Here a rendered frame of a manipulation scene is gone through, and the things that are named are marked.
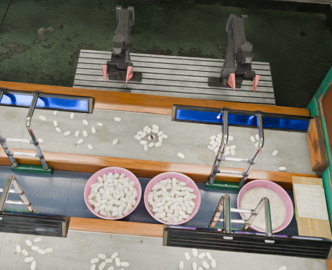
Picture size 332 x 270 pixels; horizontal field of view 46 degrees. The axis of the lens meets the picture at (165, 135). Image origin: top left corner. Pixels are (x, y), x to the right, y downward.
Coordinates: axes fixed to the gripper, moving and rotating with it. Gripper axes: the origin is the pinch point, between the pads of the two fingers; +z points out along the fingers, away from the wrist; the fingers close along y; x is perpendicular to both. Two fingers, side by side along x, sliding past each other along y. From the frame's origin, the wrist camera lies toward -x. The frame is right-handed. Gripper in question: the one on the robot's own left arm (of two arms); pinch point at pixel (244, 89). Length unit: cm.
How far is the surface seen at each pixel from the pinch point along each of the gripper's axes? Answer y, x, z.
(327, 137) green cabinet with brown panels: 45, 20, 11
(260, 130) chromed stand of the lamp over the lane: 3.8, -5.2, 26.1
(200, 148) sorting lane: -16.4, 33.1, 13.9
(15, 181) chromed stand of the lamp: -93, 0, 54
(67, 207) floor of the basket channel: -80, 39, 48
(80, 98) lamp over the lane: -74, -4, 14
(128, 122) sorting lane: -55, 33, 1
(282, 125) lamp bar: 15.4, -0.3, 19.0
